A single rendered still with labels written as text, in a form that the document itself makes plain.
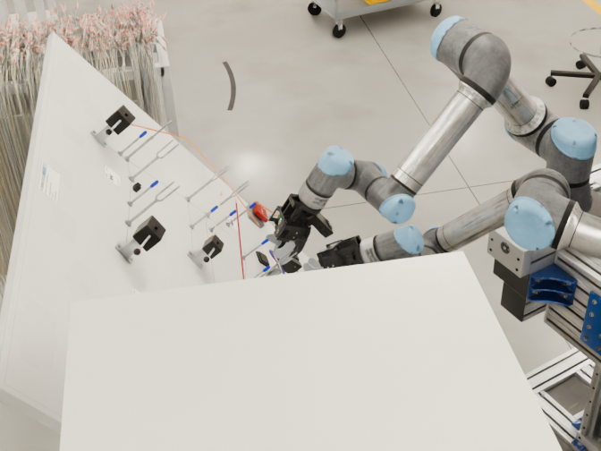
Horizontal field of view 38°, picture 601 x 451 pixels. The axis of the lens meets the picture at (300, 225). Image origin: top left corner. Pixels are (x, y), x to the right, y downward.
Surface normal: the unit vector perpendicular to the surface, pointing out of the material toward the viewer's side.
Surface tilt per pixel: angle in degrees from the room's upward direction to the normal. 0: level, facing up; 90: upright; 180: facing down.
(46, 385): 53
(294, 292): 0
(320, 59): 0
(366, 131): 0
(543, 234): 89
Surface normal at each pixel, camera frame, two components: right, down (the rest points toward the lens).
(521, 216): -0.57, 0.49
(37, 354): 0.77, -0.58
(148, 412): -0.04, -0.80
